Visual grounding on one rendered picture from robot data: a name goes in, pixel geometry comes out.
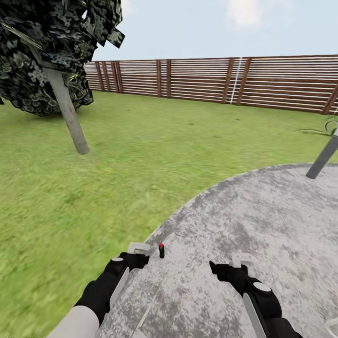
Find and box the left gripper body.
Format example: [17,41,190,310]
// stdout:
[121,252,146,269]

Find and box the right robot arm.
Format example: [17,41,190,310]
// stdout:
[209,253,303,338]

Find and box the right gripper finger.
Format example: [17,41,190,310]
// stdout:
[209,261,217,274]

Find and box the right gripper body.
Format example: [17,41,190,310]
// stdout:
[217,264,248,290]

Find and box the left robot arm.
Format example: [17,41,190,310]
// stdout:
[47,242,150,338]

